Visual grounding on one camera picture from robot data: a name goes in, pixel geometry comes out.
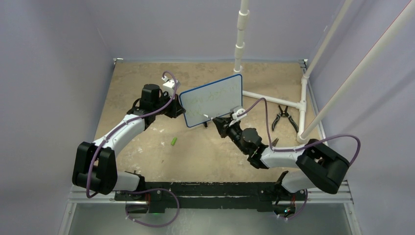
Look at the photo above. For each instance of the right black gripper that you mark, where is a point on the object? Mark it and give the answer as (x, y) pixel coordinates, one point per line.
(223, 128)

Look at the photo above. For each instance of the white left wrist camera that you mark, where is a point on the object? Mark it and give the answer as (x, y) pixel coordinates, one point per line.
(170, 85)

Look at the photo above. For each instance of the green marker cap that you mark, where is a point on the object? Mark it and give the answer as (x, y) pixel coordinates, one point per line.
(174, 141)

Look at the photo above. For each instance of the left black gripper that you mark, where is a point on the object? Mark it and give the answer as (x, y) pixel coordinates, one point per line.
(176, 109)

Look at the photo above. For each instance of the blue framed whiteboard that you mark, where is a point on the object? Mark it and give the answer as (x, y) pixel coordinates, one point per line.
(215, 99)

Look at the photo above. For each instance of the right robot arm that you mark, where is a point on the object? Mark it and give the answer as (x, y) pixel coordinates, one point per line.
(317, 165)

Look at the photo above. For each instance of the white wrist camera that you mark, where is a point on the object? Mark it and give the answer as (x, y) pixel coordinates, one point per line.
(170, 85)
(237, 113)

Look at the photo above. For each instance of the white pvc pipe frame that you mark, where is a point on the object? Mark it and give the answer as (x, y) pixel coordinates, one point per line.
(380, 105)

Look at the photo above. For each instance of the black handled pliers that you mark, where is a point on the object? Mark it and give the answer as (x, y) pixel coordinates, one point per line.
(283, 113)

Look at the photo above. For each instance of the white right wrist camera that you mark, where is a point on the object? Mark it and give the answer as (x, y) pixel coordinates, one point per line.
(237, 113)

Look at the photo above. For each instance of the yellow handled pliers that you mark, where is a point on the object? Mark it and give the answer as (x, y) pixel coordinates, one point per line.
(274, 142)

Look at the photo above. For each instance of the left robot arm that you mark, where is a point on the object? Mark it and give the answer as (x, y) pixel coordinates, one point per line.
(95, 162)

